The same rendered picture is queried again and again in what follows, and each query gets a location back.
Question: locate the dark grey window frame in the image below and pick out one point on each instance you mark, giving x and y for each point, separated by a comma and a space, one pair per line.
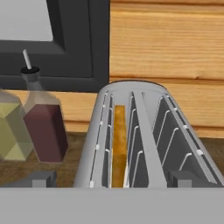
78, 43

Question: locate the yellow oil bottle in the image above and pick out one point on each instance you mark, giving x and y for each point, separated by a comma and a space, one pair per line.
11, 128

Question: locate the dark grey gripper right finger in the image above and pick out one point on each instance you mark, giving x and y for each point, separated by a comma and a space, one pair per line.
183, 178

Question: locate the silver two-slot toaster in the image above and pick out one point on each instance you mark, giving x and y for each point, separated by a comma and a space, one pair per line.
145, 137

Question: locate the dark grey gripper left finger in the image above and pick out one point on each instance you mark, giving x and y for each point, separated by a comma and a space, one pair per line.
40, 179

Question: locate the golden bread slice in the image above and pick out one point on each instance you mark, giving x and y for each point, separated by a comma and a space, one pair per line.
119, 145

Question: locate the dark red sauce bottle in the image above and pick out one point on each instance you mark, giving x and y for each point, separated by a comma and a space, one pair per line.
43, 122

